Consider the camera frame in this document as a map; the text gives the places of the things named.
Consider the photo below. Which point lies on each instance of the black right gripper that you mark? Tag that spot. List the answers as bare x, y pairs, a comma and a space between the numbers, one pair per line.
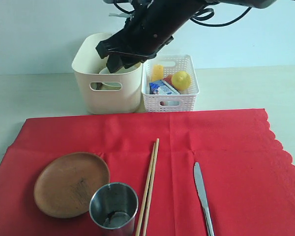
146, 31

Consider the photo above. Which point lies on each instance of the white perforated plastic basket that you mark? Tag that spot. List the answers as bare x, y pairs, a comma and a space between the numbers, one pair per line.
185, 100

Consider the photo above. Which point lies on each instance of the yellow lemon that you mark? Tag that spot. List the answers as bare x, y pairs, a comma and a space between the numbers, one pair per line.
181, 80

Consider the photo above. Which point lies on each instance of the dark wooden spoon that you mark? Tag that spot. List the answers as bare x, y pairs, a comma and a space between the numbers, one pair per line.
96, 86

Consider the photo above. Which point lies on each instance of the left wooden chopstick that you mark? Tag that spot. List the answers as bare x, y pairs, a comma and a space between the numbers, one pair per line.
145, 194

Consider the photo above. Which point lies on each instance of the white ceramic bowl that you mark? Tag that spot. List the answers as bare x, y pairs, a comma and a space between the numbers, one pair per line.
114, 85

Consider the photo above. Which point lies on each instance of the red sausage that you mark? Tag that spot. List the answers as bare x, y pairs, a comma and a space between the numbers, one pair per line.
168, 79

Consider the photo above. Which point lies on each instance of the steel table knife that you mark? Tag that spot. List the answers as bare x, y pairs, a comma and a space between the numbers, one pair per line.
199, 182

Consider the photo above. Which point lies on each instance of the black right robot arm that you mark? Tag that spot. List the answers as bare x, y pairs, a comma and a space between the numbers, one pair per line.
194, 8

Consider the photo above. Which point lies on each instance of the cream plastic bin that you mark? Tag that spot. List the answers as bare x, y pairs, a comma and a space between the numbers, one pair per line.
87, 64

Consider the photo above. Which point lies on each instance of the brown wooden plate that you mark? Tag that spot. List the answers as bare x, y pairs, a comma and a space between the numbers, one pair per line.
65, 187

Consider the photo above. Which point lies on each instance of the right wooden chopstick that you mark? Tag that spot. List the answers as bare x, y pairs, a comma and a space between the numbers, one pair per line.
150, 190

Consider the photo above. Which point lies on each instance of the steel cup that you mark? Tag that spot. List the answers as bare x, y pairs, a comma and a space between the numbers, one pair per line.
113, 208

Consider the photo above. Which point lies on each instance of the wooden chopstick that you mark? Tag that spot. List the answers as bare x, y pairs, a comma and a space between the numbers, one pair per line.
150, 190
145, 194

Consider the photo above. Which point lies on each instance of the blue white milk carton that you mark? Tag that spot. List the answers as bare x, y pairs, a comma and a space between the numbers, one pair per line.
161, 87

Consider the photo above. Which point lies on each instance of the yellow cheese wedge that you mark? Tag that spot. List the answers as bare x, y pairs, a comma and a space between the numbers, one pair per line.
157, 72

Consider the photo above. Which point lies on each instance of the red table cloth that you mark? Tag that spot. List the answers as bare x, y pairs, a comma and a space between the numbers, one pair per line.
249, 178

